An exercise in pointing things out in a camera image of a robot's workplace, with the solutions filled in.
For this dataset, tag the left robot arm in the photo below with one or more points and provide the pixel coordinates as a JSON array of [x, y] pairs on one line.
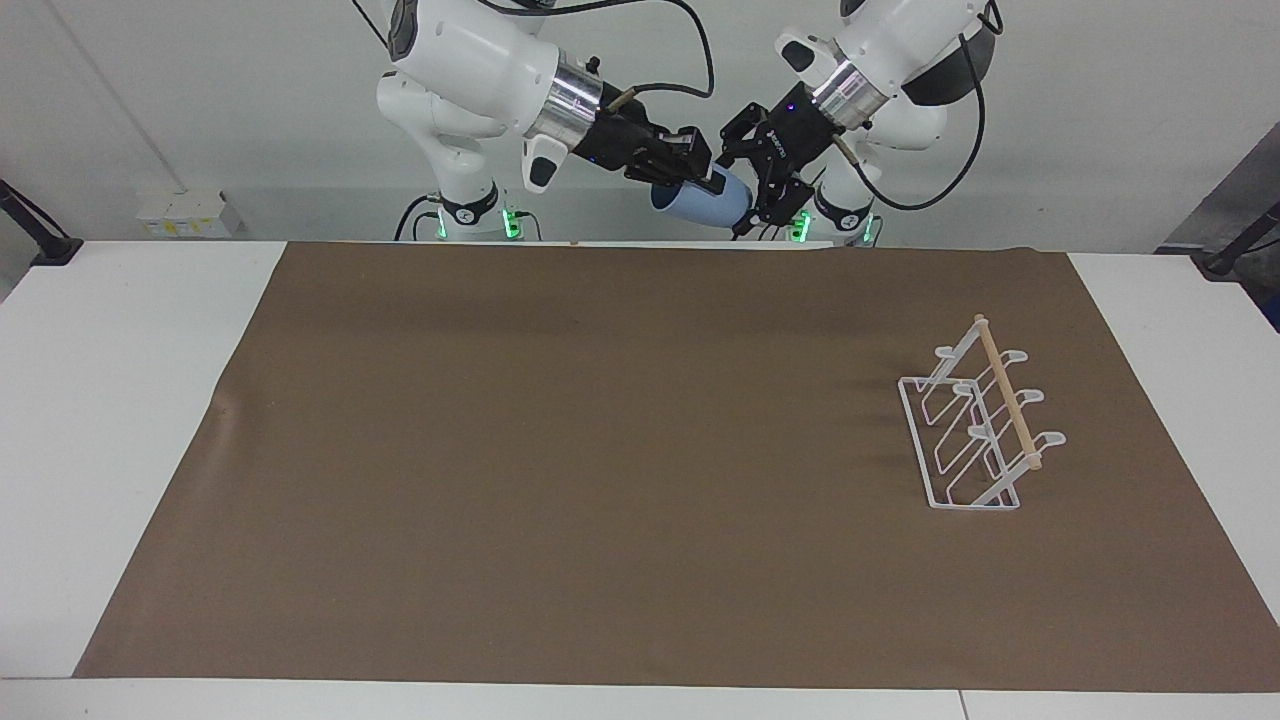
[[900, 40]]

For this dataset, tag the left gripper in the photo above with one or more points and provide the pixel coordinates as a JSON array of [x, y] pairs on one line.
[[792, 135]]

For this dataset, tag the black stand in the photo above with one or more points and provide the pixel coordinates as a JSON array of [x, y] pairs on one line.
[[35, 230], [1240, 245]]

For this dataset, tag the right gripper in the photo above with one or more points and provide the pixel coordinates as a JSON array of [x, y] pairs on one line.
[[612, 137]]

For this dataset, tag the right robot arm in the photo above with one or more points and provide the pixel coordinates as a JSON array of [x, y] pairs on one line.
[[470, 60]]

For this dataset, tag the light blue cup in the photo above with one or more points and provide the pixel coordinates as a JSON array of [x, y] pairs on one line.
[[704, 203]]

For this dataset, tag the white wall socket box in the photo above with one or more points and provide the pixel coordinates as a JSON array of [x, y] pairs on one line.
[[188, 215]]

